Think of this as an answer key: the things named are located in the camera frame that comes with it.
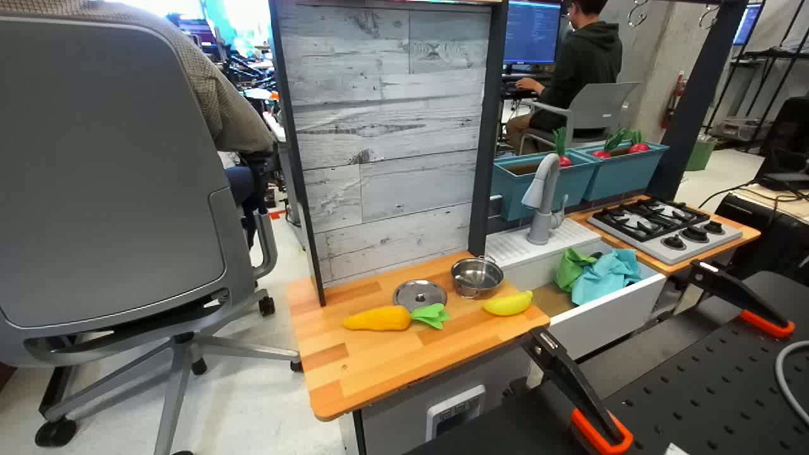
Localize silver pot lid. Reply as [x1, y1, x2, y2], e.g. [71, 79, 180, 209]
[391, 277, 450, 314]

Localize black perforated robot table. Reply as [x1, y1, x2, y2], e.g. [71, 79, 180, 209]
[411, 267, 809, 455]

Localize yellow toy banana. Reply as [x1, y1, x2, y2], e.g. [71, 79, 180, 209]
[479, 287, 535, 318]

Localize wooden toy kitchen counter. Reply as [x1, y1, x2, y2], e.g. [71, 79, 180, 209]
[285, 249, 553, 455]

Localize grey wood-print back panel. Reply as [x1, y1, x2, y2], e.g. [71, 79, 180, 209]
[268, 0, 510, 309]

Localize wooden stove counter board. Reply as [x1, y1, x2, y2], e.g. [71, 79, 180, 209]
[569, 191, 762, 277]

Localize small silver pot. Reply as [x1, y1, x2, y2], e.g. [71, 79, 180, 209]
[450, 255, 506, 299]

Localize grey office chair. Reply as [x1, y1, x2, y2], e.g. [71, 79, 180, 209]
[0, 11, 304, 450]

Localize seated person beige jacket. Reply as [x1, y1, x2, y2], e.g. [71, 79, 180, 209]
[47, 0, 280, 247]

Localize red fire extinguisher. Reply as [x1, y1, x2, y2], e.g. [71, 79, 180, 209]
[661, 73, 687, 132]

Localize orange toy carrot green leaves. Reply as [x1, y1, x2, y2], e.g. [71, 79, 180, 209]
[341, 301, 451, 333]

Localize grey toy stove top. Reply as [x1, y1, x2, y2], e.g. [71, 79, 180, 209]
[585, 198, 745, 267]

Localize computer monitor blue screen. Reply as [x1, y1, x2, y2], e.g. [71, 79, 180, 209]
[502, 0, 566, 71]

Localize green cloth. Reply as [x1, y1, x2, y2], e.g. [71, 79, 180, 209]
[550, 244, 597, 295]

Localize person in black hoodie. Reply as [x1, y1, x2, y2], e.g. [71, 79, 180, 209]
[502, 0, 627, 155]

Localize black frame post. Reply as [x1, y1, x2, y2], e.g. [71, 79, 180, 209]
[646, 0, 749, 201]

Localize grey cable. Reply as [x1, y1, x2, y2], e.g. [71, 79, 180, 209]
[773, 339, 809, 424]

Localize white toy sink basin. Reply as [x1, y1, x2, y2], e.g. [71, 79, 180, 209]
[484, 225, 666, 362]

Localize black clamp orange tip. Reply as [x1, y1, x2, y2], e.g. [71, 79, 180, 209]
[515, 325, 637, 455]
[673, 261, 797, 340]

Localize grey toy faucet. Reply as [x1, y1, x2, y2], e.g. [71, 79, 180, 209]
[517, 151, 569, 247]

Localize light grey desk chair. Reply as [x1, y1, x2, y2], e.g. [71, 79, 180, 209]
[515, 80, 640, 157]

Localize black office chair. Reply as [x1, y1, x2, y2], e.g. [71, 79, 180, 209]
[752, 94, 809, 191]

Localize teal cloth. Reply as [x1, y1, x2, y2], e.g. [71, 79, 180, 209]
[569, 247, 646, 309]

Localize green bin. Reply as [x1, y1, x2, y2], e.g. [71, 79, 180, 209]
[685, 137, 718, 175]

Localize teal planter box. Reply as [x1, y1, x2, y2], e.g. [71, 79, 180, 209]
[578, 140, 673, 205]
[491, 148, 598, 225]

